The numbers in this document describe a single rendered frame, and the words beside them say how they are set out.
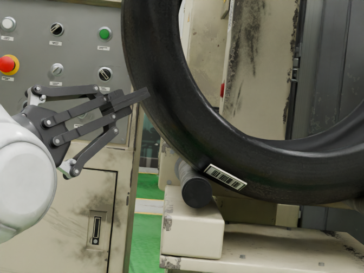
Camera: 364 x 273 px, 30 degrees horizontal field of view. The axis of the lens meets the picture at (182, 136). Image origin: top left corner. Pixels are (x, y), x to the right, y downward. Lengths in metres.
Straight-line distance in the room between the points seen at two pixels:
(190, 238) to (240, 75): 0.46
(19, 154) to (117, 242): 1.15
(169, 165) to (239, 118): 0.17
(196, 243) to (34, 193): 0.45
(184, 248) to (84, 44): 0.85
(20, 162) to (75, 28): 1.18
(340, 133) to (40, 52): 0.81
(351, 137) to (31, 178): 0.80
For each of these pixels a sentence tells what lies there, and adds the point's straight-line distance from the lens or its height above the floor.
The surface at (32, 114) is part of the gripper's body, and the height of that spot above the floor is 0.99.
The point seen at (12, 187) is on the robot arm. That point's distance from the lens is 0.57.
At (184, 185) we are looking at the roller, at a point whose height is 0.91.
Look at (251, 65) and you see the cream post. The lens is 1.35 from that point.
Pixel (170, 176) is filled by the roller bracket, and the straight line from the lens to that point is 1.32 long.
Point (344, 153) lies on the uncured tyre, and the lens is 1.00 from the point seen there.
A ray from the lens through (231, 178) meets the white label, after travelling 0.98.
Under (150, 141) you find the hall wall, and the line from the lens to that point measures 10.03.
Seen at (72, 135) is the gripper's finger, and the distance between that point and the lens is 0.87.
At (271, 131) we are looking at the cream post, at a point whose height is 0.99.
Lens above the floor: 1.03
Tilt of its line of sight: 3 degrees down
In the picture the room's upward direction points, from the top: 6 degrees clockwise
